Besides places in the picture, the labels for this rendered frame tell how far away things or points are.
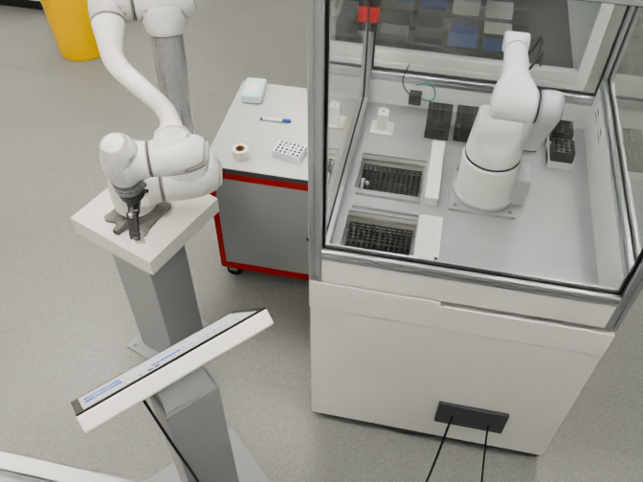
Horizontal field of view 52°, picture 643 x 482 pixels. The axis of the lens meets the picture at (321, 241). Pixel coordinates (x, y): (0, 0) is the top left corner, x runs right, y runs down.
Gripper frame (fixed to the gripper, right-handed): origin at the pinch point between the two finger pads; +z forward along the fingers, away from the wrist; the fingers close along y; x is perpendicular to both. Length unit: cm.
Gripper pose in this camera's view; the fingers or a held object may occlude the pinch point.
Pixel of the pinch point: (143, 222)
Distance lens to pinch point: 216.2
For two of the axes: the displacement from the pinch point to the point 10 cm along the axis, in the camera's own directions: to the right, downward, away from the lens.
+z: -0.5, 4.9, 8.7
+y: 0.1, 8.7, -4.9
